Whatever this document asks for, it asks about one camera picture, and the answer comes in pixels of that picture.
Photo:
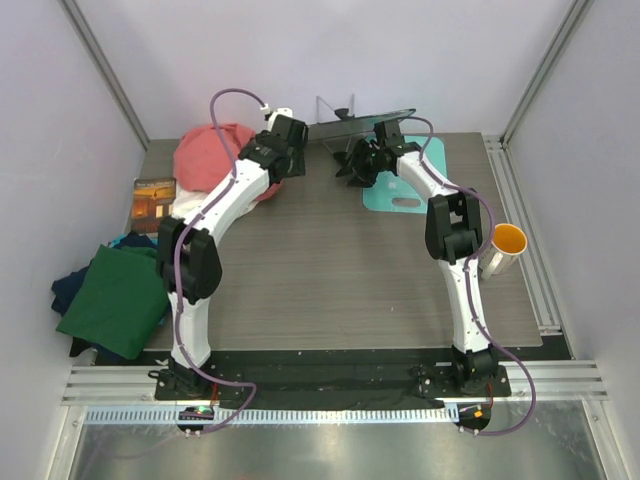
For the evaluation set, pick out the white t shirt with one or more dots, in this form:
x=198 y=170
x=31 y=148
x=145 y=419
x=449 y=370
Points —
x=185 y=201

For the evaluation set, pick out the teal t shirt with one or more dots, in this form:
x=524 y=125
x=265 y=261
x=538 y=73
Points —
x=116 y=241

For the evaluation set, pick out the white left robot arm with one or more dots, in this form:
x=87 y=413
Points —
x=188 y=260

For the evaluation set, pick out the red t shirt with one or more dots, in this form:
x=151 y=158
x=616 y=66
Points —
x=201 y=162

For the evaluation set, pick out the navy blue t shirt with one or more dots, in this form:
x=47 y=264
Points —
x=66 y=288

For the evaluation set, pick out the white mug orange inside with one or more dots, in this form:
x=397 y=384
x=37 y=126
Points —
x=509 y=242

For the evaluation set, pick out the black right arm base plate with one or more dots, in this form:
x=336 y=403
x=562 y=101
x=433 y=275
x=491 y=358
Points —
x=442 y=381

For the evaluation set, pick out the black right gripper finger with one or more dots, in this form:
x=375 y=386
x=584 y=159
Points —
x=363 y=177
x=347 y=162

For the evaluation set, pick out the aluminium right corner post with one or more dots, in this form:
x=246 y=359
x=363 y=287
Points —
x=560 y=40

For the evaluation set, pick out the white perforated cable rail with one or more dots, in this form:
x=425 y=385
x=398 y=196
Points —
x=180 y=415

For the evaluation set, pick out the white dry erase board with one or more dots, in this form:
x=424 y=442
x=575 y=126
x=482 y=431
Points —
x=353 y=125

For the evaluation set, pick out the aluminium left corner post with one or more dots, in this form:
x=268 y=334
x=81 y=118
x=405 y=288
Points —
x=96 y=54

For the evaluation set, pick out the metal wire board stand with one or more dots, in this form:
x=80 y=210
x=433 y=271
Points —
x=337 y=112

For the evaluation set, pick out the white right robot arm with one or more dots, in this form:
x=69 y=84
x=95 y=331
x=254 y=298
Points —
x=453 y=238

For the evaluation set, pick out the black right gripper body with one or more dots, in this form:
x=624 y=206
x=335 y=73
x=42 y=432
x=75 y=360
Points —
x=367 y=156

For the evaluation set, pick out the green t shirt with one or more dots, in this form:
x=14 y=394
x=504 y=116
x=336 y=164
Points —
x=120 y=304

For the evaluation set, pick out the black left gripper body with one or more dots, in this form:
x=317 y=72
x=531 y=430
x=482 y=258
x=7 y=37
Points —
x=260 y=140

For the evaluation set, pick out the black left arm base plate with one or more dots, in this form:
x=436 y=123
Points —
x=175 y=382

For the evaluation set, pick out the orange cover book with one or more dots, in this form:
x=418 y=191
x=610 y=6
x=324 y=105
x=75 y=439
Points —
x=152 y=202

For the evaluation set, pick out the aluminium corner post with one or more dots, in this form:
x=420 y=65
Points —
x=96 y=54
x=560 y=40

